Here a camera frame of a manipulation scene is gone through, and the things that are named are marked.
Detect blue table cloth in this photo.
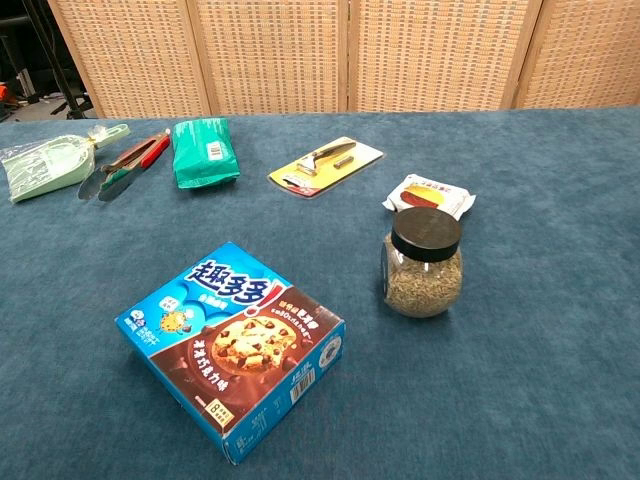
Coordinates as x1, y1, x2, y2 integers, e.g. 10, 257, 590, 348
0, 105, 640, 480

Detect black tripod stand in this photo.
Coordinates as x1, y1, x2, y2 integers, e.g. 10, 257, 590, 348
19, 0, 96, 120

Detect razor in yellow blister pack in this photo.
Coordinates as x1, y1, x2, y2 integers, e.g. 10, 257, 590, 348
267, 136, 385, 199

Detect woven rattan folding screen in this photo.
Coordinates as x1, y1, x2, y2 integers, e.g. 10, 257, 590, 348
47, 0, 640, 119

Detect blue chocolate chip cookie box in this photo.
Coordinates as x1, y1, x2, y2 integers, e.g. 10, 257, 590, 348
114, 241, 347, 466

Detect red handled metal tongs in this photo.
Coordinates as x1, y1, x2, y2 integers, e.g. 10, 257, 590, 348
77, 128, 172, 202

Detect white snack packet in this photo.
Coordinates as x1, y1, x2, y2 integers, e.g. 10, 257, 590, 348
382, 173, 477, 221

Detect green foil pouch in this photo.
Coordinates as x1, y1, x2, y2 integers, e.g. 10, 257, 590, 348
171, 117, 241, 190

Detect light green scoop in bag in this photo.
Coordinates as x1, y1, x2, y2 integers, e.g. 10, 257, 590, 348
0, 123, 132, 204

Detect glass spice jar black lid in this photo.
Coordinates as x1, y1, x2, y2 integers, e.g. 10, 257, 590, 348
378, 207, 464, 319

